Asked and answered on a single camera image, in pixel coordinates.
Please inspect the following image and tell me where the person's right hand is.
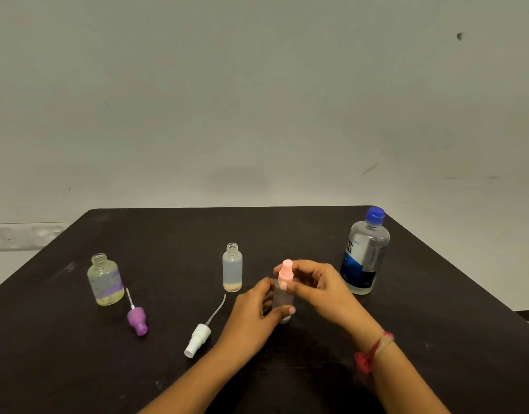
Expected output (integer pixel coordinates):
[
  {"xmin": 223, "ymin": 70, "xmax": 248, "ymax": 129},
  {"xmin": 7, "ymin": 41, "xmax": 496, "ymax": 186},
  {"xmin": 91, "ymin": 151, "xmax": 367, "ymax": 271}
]
[{"xmin": 272, "ymin": 259, "xmax": 386, "ymax": 352}]

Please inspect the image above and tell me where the person's left hand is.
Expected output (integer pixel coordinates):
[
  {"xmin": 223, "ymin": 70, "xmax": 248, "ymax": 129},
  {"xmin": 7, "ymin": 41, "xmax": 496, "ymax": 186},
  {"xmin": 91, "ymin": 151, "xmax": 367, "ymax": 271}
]
[{"xmin": 214, "ymin": 277, "xmax": 297, "ymax": 361}]

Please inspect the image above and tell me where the small clear bottle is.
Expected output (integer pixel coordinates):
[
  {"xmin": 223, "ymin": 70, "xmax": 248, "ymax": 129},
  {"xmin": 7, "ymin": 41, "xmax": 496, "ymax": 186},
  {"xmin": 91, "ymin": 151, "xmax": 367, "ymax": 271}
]
[
  {"xmin": 271, "ymin": 279, "xmax": 295, "ymax": 325},
  {"xmin": 222, "ymin": 242, "xmax": 244, "ymax": 293}
]

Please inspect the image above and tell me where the pink spray cap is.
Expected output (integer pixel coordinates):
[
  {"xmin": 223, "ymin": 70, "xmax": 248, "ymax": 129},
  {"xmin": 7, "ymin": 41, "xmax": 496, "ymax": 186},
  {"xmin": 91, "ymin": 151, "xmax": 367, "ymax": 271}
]
[{"xmin": 278, "ymin": 259, "xmax": 295, "ymax": 292}]

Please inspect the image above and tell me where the large clear bottle blue label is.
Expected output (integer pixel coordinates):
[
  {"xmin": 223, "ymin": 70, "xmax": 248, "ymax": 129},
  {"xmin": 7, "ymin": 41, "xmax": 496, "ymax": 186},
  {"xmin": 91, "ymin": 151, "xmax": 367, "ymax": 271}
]
[{"xmin": 340, "ymin": 221, "xmax": 391, "ymax": 296}]

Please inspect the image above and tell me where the white spray cap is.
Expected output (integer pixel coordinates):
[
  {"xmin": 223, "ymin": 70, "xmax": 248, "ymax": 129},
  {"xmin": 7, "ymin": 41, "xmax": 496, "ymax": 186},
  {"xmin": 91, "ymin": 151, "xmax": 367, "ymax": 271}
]
[{"xmin": 183, "ymin": 293, "xmax": 228, "ymax": 359}]

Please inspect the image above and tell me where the blue screw cap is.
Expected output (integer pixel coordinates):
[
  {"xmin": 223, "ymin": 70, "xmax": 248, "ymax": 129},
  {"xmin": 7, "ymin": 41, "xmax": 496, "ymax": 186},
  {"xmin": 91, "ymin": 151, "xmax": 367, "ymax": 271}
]
[{"xmin": 365, "ymin": 205, "xmax": 386, "ymax": 226}]

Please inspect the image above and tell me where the purple spray cap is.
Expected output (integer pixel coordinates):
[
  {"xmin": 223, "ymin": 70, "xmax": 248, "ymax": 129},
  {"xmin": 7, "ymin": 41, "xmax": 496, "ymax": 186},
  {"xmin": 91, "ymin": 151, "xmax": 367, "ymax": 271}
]
[{"xmin": 125, "ymin": 287, "xmax": 149, "ymax": 338}]

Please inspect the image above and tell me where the small round bottle purple print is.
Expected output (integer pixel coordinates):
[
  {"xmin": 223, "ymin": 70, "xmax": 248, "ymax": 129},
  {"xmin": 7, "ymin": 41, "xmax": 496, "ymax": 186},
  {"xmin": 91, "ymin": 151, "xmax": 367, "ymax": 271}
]
[{"xmin": 87, "ymin": 252, "xmax": 126, "ymax": 306}]

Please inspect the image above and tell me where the person's left forearm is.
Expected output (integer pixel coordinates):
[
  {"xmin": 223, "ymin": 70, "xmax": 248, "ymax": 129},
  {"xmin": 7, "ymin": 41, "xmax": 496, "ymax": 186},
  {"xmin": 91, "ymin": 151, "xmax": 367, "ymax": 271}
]
[{"xmin": 137, "ymin": 344, "xmax": 244, "ymax": 414}]

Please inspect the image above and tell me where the red thread wristband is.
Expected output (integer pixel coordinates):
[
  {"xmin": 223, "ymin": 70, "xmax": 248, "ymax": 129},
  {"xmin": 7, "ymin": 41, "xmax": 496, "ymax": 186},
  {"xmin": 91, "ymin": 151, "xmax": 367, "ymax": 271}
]
[{"xmin": 354, "ymin": 331, "xmax": 395, "ymax": 374}]

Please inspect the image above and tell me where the white plug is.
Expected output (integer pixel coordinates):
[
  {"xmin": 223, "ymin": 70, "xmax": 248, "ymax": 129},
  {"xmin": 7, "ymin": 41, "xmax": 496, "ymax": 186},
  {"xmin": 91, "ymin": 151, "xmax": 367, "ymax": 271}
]
[{"xmin": 31, "ymin": 226, "xmax": 66, "ymax": 248}]

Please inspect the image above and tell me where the white wall socket panel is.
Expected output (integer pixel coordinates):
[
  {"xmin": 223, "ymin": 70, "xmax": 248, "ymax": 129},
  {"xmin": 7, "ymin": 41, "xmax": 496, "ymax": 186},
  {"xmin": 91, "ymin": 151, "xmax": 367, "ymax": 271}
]
[{"xmin": 0, "ymin": 223, "xmax": 70, "ymax": 252}]

